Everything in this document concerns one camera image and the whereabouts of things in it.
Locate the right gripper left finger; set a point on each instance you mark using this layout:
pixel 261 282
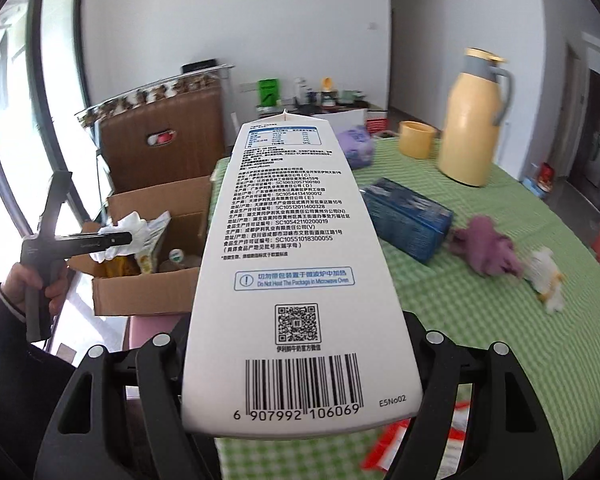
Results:
pixel 120 417

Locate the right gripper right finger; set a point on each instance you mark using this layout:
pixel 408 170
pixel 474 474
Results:
pixel 508 435

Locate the white tissue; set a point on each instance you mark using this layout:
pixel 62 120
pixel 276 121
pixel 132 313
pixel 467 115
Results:
pixel 130 235

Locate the green white snack bag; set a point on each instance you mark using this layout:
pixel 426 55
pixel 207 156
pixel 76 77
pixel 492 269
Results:
pixel 150 243

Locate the red white snack wrapper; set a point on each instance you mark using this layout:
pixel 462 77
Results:
pixel 385 449

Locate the white milk carton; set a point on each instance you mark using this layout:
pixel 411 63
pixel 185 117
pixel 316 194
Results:
pixel 296 329

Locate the white knit glove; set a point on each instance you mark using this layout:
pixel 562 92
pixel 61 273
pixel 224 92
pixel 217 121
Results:
pixel 542 273

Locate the purple cloth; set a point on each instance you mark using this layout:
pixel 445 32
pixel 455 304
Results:
pixel 486 251

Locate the dark blue carton box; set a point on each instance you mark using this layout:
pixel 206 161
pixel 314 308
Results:
pixel 406 219

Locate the yellow snack bag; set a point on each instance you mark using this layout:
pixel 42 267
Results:
pixel 120 267

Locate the clear plastic bottle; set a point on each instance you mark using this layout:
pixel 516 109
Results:
pixel 179 260

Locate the person's left hand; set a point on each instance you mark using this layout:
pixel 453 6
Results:
pixel 21 277

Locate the cardboard box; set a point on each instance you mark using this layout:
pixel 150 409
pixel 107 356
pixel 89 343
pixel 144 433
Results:
pixel 161 277

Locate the brown wooden chair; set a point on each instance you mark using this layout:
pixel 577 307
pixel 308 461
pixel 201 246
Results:
pixel 169 140

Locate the green checkered tablecloth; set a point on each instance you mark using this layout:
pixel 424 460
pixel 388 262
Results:
pixel 560 351

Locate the metal drying rack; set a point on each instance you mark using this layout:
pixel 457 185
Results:
pixel 156 91

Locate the black router box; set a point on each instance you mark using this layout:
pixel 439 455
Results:
pixel 199 65

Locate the purple tissue pack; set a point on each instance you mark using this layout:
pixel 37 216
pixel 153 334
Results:
pixel 358 147

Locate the yellow thermos jug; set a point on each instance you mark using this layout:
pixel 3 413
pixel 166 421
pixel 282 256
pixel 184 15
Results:
pixel 478 102

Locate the folding camp table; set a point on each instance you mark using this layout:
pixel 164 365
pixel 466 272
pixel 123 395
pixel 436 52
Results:
pixel 341 117

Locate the yellow cup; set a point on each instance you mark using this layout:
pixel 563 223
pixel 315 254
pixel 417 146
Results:
pixel 416 139

